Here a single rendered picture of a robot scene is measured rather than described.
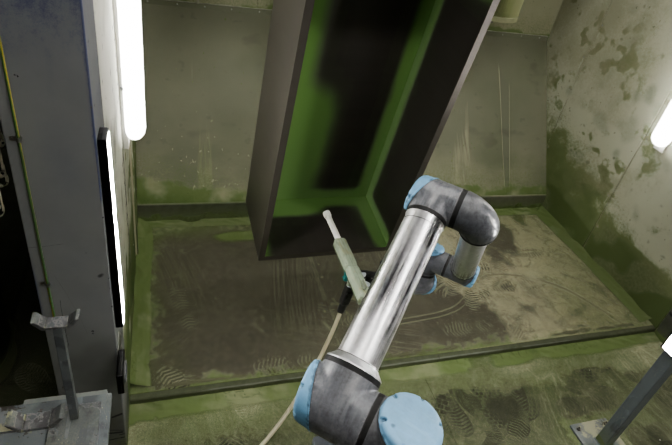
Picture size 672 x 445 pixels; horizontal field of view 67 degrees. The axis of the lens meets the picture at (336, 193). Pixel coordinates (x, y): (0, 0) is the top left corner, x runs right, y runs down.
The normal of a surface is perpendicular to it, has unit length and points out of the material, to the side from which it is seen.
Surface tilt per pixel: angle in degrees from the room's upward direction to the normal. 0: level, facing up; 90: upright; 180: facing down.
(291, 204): 10
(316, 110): 100
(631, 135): 90
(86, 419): 0
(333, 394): 29
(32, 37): 90
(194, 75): 57
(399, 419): 5
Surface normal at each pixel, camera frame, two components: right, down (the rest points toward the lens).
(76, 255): 0.27, 0.57
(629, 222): -0.95, 0.02
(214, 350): 0.17, -0.82
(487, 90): 0.32, 0.03
